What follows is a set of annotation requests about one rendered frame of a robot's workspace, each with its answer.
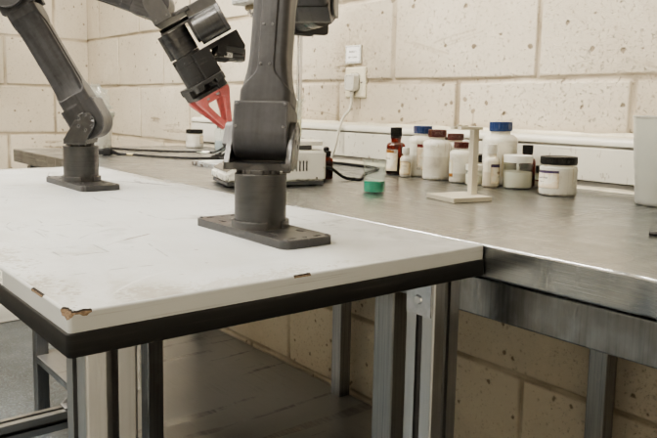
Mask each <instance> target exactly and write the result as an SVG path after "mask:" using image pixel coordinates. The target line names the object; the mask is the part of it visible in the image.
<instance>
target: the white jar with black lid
mask: <svg viewBox="0 0 657 438"><path fill-rule="evenodd" d="M541 164H542V165H541V166H540V171H539V194H540V195H544V196H551V197H573V196H575V195H576V193H577V177H578V167H576V166H577V165H578V157H577V156H570V155H541Z"/></svg>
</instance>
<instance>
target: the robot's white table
mask: <svg viewBox="0 0 657 438"><path fill-rule="evenodd" d="M62 175H64V168H63V167H42V168H17V169H0V304H2V305H3V306H4V307H5V308H6V309H8V310H9V311H10V312H11V313H13V314H14V315H15V316H16V317H18V318H19V319H20V320H21V321H22V322H24V323H25V324H26V325H27V326H29V327H30V328H31V329H33V330H34V331H35V332H36V333H37V334H39V335H40V336H41V337H42V338H44V339H45V340H46V341H47V342H48V343H50V344H51V345H52V346H53V347H55V348H56V349H57V350H58V351H60V352H61V353H62V354H63V355H64V356H66V388H67V411H65V410H64V409H63V408H62V407H61V406H57V407H52V408H48V409H44V410H40V411H36V412H32V413H28V414H23V415H19V416H12V417H8V418H4V419H0V438H33V437H37V436H40V435H44V434H48V433H52V432H56V431H59V430H63V429H67V428H68V438H142V437H141V436H139V435H138V390H140V345H141V344H146V343H151V342H156V341H160V340H165V339H170V338H175V337H180V336H185V335H189V334H194V333H199V332H204V331H209V330H214V329H222V328H227V327H232V326H237V325H241V324H246V323H251V322H256V321H261V320H266V319H271V318H276V317H280V316H285V315H290V314H295V313H299V312H304V311H309V310H314V309H319V308H324V307H329V306H333V305H338V304H343V303H348V302H352V301H357V300H362V299H367V298H372V297H377V296H381V295H386V294H391V293H396V292H401V291H405V290H406V291H407V332H406V362H405V392H404V421H403V438H454V424H455V401H456V377H457V354H458V330H459V307H460V280H462V279H467V278H472V277H477V276H482V275H483V274H484V259H483V245H482V244H478V243H473V242H468V241H459V240H454V239H449V238H444V237H440V236H435V235H430V234H426V233H421V232H416V231H411V230H406V229H401V228H396V227H391V226H387V225H382V224H377V223H373V222H368V221H363V220H358V219H353V218H348V217H343V216H338V215H334V214H329V213H324V212H320V211H315V210H310V209H305V208H300V207H295V206H290V205H287V206H286V217H287V218H288V219H289V225H292V226H296V227H300V228H304V229H309V230H313V231H317V232H321V233H325V234H330V235H331V236H330V244H327V245H320V246H312V247H305V248H297V249H290V250H283V249H277V248H274V247H271V246H268V245H264V244H261V243H258V242H254V241H248V240H245V239H241V238H238V237H234V236H231V235H227V234H224V233H221V232H217V231H214V230H210V229H207V228H203V227H201V226H198V225H197V218H198V217H200V216H202V217H203V216H214V215H225V214H235V195H233V194H229V193H224V192H219V191H214V190H209V189H205V188H200V187H195V186H190V185H185V184H180V183H176V182H171V181H166V180H161V179H156V178H152V177H147V176H142V175H137V174H132V173H127V172H123V171H118V170H113V169H108V168H104V167H99V175H101V178H102V180H104V181H108V182H113V183H116V184H119V190H117V191H102V192H79V191H76V190H72V189H69V188H65V187H62V186H58V185H55V184H51V183H48V182H46V177H47V176H62Z"/></svg>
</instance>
